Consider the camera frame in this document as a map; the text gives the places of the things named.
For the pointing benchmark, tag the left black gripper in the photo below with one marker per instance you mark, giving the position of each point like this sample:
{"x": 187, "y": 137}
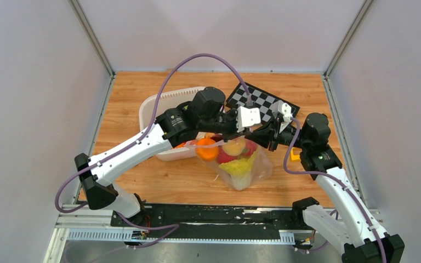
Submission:
{"x": 233, "y": 113}

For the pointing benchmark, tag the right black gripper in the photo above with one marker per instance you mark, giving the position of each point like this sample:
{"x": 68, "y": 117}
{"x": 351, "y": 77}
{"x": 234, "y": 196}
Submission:
{"x": 263, "y": 135}

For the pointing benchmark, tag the yellow peach fruit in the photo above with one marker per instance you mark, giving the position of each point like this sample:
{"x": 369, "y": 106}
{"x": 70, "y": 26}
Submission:
{"x": 234, "y": 147}

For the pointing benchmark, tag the orange fruit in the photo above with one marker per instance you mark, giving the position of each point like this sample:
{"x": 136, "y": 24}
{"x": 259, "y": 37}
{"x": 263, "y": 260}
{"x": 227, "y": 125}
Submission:
{"x": 204, "y": 151}

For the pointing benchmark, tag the clear zip top bag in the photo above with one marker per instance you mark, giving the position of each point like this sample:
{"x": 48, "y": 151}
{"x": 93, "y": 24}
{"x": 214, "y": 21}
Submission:
{"x": 262, "y": 167}

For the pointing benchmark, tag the yellow napa cabbage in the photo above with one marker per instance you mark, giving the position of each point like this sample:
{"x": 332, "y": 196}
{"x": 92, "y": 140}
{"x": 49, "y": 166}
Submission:
{"x": 237, "y": 174}

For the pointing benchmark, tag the white plastic basket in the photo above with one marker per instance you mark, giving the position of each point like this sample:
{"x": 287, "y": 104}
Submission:
{"x": 168, "y": 100}

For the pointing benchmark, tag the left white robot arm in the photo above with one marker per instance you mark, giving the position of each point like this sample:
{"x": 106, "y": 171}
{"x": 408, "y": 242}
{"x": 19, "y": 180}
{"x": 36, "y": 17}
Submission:
{"x": 97, "y": 174}

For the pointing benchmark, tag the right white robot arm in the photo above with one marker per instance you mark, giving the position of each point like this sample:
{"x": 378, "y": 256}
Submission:
{"x": 358, "y": 236}

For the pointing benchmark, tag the yellow plastic triangle piece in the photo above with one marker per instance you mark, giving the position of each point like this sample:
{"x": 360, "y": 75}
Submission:
{"x": 294, "y": 155}

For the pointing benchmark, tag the black white checkerboard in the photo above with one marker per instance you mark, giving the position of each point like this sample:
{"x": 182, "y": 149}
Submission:
{"x": 261, "y": 99}

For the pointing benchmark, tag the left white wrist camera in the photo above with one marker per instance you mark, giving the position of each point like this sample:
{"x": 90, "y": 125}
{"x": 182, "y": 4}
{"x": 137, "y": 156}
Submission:
{"x": 247, "y": 117}

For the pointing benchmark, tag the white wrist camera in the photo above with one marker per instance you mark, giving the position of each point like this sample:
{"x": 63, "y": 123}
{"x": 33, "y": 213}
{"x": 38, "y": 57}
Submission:
{"x": 247, "y": 117}
{"x": 282, "y": 108}

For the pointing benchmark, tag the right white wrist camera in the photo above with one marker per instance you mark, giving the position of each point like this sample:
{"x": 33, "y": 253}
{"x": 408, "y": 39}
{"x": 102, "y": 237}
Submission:
{"x": 282, "y": 108}

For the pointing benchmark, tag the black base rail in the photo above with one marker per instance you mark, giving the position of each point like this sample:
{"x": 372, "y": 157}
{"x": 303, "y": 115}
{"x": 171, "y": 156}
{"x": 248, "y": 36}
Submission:
{"x": 177, "y": 223}

